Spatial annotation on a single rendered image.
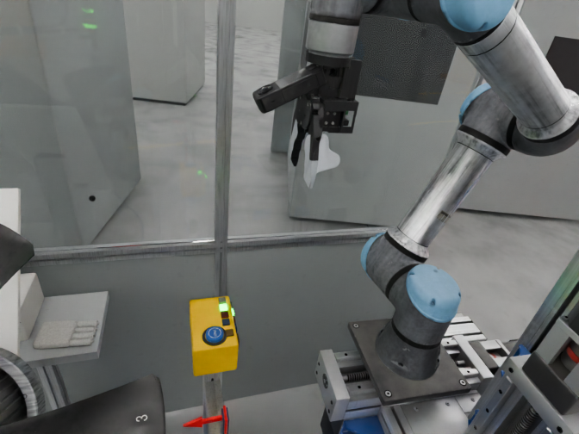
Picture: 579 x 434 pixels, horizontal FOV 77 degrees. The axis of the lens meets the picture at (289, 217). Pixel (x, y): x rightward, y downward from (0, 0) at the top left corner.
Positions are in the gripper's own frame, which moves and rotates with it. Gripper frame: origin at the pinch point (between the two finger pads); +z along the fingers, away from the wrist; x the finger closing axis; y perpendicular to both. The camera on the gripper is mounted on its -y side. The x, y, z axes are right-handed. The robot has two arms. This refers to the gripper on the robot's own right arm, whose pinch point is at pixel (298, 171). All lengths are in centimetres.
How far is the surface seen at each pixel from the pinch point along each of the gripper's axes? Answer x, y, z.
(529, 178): 192, 319, 101
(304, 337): 46, 32, 105
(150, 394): -19.0, -26.8, 29.9
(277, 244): 45, 13, 50
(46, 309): 36, -60, 62
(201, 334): 0.9, -17.4, 40.8
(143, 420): -22.6, -27.7, 30.7
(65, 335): 23, -52, 60
